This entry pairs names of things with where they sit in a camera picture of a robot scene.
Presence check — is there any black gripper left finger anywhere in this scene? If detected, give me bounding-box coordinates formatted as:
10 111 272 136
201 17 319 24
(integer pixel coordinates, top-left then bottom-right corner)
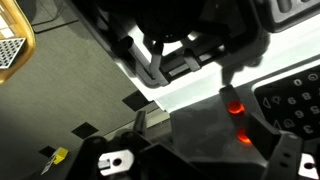
65 111 207 180

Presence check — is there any grey toy stove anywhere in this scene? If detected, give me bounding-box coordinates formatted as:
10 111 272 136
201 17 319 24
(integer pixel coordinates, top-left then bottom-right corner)
67 0 319 180

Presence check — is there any black keypad display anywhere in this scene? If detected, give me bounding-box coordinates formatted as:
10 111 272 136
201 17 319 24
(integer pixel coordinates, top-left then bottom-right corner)
253 66 320 140

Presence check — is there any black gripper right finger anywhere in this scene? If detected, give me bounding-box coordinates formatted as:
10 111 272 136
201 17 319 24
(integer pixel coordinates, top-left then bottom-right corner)
248 113 320 180

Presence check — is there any top orange button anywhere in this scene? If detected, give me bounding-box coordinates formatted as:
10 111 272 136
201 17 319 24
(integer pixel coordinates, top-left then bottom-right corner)
227 101 245 115

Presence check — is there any orange button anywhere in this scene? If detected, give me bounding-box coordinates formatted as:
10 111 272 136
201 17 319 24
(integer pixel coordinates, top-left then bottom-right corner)
237 127 251 144
227 101 245 115

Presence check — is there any lower orange button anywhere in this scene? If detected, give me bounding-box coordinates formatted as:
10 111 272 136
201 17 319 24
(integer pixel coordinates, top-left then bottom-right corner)
237 127 251 144

